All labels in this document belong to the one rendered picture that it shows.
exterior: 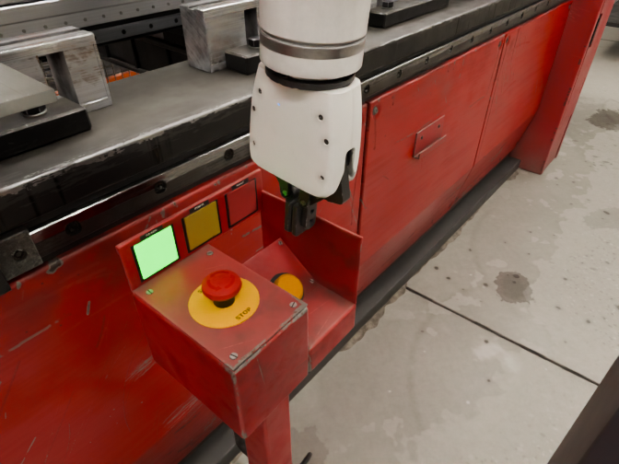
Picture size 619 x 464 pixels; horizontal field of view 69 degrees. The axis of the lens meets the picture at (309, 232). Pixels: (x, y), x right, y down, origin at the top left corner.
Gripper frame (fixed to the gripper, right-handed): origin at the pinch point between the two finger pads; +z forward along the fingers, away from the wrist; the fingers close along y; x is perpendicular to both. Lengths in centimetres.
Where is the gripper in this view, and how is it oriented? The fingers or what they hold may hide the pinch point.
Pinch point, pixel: (300, 213)
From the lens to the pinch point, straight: 47.5
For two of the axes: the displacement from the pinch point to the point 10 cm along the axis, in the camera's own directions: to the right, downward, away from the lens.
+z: -0.7, 7.6, 6.5
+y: 7.7, 4.5, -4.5
